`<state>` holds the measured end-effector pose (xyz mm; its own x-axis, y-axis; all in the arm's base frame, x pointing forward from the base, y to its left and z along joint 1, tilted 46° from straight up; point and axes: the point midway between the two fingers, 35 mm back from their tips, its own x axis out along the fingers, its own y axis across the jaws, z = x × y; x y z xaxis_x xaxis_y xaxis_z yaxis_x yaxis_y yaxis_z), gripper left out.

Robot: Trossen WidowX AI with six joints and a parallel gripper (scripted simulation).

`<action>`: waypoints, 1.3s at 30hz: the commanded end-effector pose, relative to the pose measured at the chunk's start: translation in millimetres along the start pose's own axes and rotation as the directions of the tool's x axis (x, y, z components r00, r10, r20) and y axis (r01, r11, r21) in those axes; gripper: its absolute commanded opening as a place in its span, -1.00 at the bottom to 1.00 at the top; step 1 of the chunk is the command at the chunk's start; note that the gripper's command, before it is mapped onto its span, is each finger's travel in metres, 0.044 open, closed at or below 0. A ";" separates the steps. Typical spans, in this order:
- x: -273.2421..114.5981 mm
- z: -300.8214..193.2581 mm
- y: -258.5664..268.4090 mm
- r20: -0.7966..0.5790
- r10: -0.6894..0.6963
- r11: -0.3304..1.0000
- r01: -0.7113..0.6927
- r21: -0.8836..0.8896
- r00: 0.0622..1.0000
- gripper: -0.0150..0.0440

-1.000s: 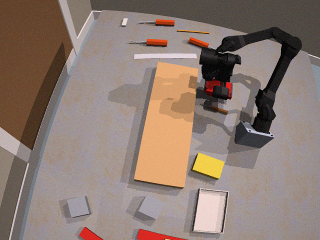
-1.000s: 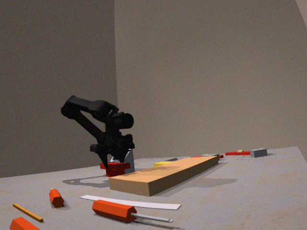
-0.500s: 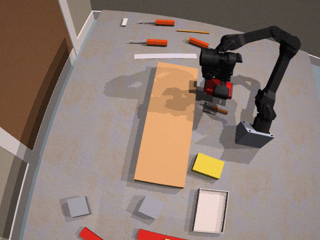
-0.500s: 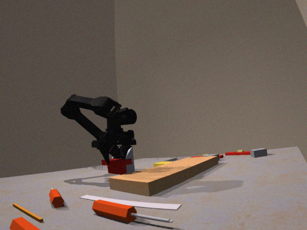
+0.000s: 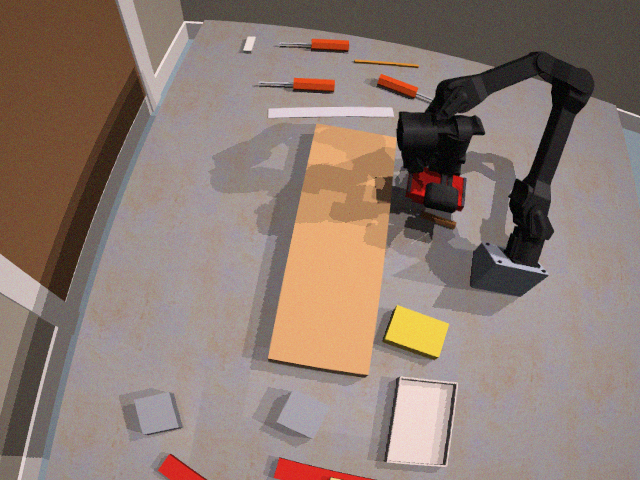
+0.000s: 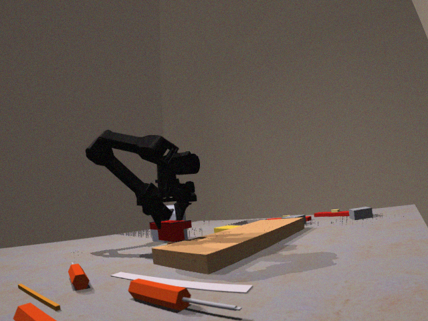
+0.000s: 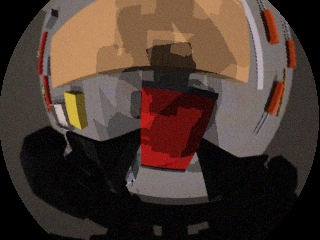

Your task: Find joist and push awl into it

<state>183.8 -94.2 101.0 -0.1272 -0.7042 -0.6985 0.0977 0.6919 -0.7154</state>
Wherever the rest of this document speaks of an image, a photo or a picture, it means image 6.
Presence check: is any white flat strip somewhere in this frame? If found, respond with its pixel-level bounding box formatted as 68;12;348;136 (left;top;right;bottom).
111;272;253;294

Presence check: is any yellow rectangular block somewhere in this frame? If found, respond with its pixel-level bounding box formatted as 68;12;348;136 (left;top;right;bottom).
214;225;241;233

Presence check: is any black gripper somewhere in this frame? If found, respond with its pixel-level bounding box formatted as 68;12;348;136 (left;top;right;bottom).
136;176;197;229

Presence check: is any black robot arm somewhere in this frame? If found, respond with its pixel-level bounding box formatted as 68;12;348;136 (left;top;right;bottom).
86;130;200;201

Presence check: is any orange-handled awl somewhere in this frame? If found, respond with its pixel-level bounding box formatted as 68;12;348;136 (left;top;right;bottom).
13;303;57;321
128;279;242;311
68;262;89;290

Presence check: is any orange rectangular floor panel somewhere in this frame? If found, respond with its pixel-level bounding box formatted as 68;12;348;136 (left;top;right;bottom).
152;217;305;274

